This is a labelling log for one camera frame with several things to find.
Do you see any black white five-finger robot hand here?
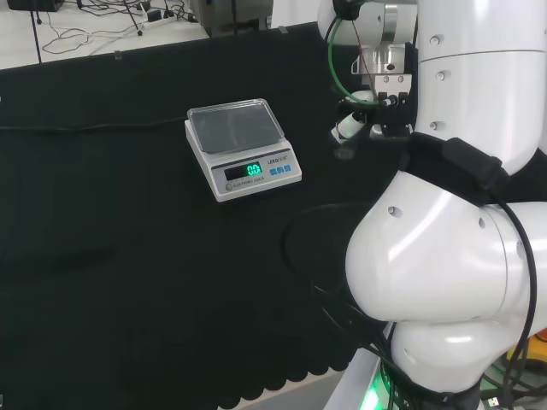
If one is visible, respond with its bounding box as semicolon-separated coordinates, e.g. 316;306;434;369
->
331;74;418;143

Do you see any white electronic balance steel pan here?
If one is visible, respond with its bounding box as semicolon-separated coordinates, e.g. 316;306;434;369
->
184;97;303;204

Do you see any grey equipment box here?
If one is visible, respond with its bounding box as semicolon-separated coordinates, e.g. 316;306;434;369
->
189;0;273;40

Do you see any white power strip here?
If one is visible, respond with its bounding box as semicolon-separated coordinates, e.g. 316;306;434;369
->
142;9;177;29

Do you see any yellow stop button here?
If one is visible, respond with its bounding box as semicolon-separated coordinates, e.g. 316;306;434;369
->
506;326;547;372

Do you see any black bench cloth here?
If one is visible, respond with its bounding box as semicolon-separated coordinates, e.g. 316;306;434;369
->
0;23;428;410

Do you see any black equipment case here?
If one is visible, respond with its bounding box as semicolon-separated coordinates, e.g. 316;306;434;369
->
7;0;65;13

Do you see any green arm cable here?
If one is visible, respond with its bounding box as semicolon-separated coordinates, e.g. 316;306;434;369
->
326;15;382;106

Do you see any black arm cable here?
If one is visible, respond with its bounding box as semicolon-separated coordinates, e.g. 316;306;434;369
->
486;194;538;388

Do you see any black balance power cable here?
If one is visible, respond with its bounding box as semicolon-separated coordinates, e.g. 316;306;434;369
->
0;116;190;132

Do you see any thin black floor cable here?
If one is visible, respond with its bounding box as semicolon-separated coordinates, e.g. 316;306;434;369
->
41;0;149;56

